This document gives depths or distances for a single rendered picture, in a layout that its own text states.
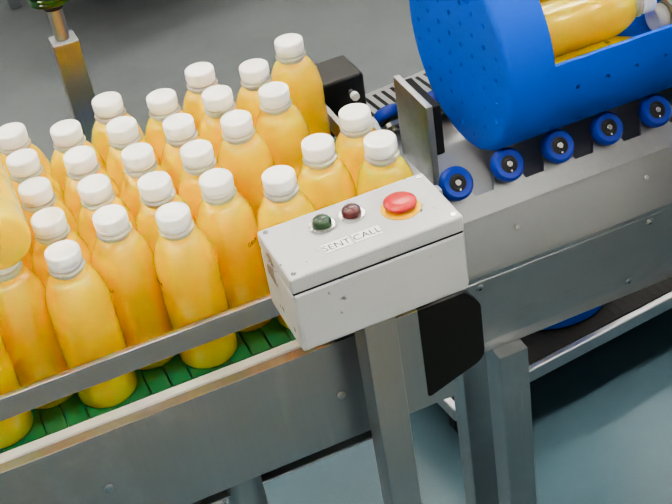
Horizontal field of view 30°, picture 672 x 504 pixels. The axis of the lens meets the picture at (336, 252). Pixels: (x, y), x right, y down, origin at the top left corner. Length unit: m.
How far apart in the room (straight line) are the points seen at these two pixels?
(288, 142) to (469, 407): 0.69
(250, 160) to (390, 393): 0.33
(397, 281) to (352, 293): 0.05
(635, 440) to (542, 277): 0.89
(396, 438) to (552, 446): 1.09
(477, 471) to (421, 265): 0.92
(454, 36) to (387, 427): 0.51
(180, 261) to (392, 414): 0.31
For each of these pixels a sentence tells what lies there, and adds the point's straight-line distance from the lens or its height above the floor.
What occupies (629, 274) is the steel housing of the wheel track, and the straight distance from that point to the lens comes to 1.91.
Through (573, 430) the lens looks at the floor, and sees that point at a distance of 2.62.
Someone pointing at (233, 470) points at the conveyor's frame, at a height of 0.76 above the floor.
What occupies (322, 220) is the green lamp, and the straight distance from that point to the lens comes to 1.33.
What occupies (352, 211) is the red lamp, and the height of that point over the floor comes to 1.11.
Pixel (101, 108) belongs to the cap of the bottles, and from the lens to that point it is 1.64.
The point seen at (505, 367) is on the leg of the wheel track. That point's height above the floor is 0.61.
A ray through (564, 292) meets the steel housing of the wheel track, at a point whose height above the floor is 0.70.
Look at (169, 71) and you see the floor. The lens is 4.08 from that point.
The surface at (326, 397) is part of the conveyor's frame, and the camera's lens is 1.55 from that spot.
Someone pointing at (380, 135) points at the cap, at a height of 1.11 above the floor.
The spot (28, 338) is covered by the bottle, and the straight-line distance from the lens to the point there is 1.45.
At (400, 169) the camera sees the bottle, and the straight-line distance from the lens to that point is 1.46.
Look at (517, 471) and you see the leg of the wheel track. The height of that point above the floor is 0.38.
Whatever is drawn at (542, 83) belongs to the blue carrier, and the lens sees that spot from 1.56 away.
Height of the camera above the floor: 1.88
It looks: 37 degrees down
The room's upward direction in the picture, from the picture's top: 10 degrees counter-clockwise
